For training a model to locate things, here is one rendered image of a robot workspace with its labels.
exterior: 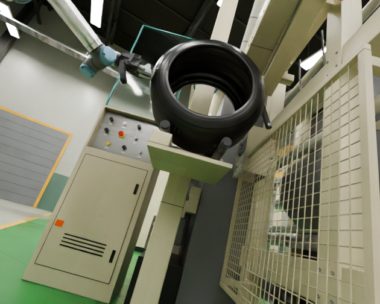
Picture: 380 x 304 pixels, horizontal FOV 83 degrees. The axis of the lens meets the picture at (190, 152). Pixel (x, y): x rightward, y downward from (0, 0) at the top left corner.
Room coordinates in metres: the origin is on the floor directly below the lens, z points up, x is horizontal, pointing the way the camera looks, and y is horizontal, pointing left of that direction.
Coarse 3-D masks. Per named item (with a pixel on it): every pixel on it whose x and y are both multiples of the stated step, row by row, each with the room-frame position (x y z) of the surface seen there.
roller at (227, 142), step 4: (224, 140) 0.85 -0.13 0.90; (228, 140) 0.85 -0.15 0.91; (220, 144) 0.88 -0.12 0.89; (224, 144) 0.85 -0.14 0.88; (228, 144) 0.85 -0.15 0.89; (220, 148) 0.90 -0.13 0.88; (224, 148) 0.88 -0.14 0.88; (216, 152) 0.97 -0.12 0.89; (220, 152) 0.93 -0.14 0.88; (224, 152) 0.93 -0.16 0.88; (212, 156) 1.06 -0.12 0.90; (216, 156) 1.01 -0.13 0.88; (220, 156) 0.99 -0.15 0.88
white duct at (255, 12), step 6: (258, 0) 1.26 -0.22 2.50; (264, 0) 1.25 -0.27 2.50; (258, 6) 1.28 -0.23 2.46; (252, 12) 1.33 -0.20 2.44; (258, 12) 1.31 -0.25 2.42; (252, 18) 1.35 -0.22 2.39; (252, 24) 1.38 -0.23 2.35; (246, 30) 1.43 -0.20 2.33; (252, 30) 1.40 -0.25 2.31; (246, 36) 1.45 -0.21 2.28; (246, 42) 1.47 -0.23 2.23; (240, 48) 1.54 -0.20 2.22
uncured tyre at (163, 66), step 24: (192, 48) 0.83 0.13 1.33; (216, 48) 0.83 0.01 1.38; (168, 72) 0.83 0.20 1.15; (192, 72) 1.08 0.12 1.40; (216, 72) 1.07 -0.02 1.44; (240, 72) 0.97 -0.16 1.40; (168, 96) 0.82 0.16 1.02; (240, 96) 1.08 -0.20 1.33; (264, 96) 0.85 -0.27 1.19; (168, 120) 0.86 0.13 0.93; (192, 120) 0.83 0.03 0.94; (216, 120) 0.82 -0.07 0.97; (240, 120) 0.83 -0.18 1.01; (192, 144) 0.96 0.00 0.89; (216, 144) 0.93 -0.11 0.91
